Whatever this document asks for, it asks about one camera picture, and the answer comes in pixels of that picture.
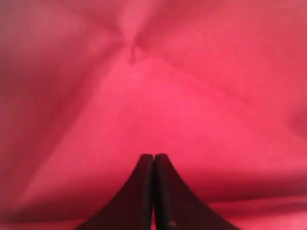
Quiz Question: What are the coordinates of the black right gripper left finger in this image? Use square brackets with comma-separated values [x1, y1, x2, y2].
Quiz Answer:
[76, 154, 154, 230]

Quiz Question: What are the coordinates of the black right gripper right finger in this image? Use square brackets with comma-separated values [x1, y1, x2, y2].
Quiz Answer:
[153, 154, 237, 230]

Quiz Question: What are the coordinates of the red tablecloth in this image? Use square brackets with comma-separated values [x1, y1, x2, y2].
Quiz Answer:
[0, 0, 307, 230]

